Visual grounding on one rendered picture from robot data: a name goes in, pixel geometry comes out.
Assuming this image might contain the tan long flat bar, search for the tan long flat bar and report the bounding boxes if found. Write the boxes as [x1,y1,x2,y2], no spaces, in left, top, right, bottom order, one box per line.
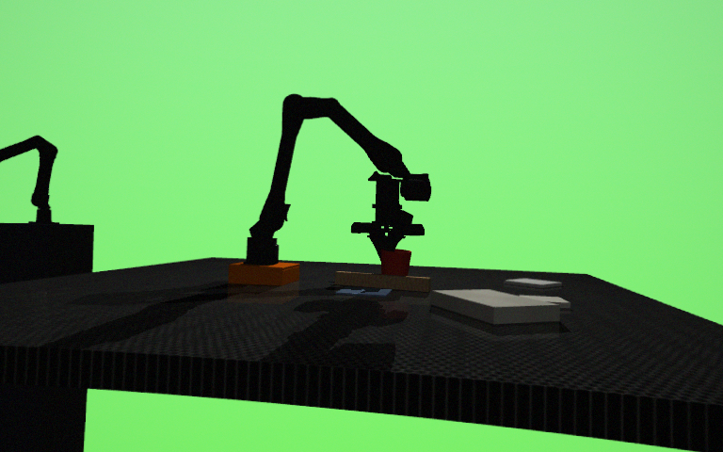
[335,271,431,292]

